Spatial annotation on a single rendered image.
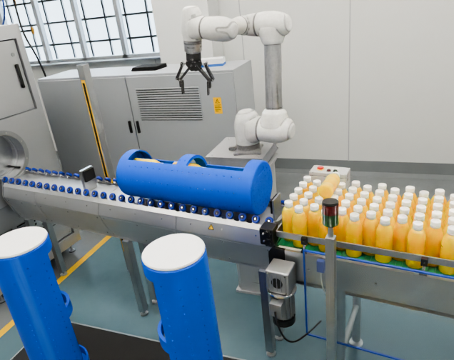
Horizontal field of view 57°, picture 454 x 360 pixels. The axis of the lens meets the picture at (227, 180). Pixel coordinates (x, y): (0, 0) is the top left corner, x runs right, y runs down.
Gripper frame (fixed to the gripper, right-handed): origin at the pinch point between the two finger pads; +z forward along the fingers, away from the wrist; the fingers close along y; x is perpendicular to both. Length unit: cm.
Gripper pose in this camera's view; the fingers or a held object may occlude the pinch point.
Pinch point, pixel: (195, 91)
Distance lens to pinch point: 221.4
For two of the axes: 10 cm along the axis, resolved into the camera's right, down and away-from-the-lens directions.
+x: 1.8, -4.9, 8.6
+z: 0.2, 8.7, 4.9
